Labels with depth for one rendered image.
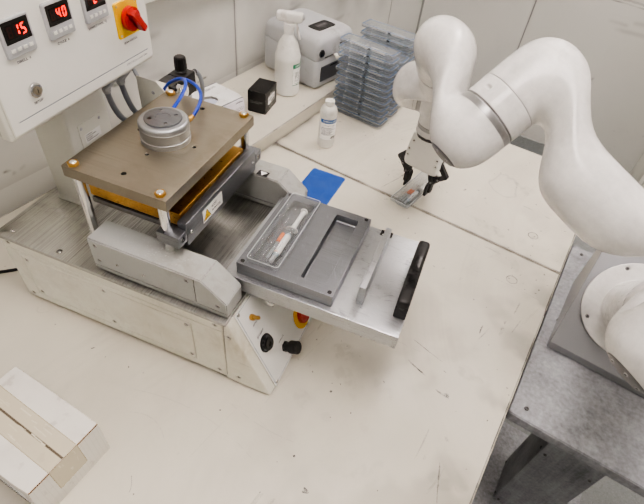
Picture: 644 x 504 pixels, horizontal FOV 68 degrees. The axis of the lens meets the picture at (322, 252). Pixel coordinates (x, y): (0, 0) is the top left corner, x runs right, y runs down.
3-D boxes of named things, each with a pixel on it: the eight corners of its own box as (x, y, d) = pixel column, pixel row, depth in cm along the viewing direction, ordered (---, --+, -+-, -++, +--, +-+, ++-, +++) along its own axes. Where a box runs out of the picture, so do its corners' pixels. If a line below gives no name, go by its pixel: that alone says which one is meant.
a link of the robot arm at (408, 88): (373, 71, 91) (391, 109, 120) (456, 94, 88) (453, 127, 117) (389, 23, 90) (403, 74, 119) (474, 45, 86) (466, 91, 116)
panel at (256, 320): (275, 386, 88) (233, 316, 78) (332, 276, 108) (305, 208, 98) (284, 388, 87) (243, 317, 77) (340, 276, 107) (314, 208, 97)
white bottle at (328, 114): (315, 139, 147) (319, 96, 137) (330, 138, 149) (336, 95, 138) (319, 149, 144) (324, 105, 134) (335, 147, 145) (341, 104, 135)
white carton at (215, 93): (156, 132, 134) (152, 108, 129) (216, 104, 148) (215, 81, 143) (186, 150, 130) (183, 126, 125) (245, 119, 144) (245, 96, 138)
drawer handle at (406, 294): (392, 316, 75) (397, 300, 72) (414, 254, 85) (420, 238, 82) (404, 321, 74) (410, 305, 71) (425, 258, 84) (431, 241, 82)
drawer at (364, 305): (225, 288, 80) (222, 255, 75) (280, 211, 95) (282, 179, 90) (393, 352, 75) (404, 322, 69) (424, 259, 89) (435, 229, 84)
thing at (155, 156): (45, 199, 79) (16, 130, 69) (158, 115, 100) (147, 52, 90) (173, 247, 74) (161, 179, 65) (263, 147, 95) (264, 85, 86)
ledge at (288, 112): (113, 155, 133) (110, 141, 129) (290, 59, 185) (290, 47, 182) (195, 199, 123) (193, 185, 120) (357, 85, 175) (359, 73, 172)
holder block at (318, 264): (236, 272, 78) (235, 261, 76) (287, 202, 91) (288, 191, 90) (331, 307, 75) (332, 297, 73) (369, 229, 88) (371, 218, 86)
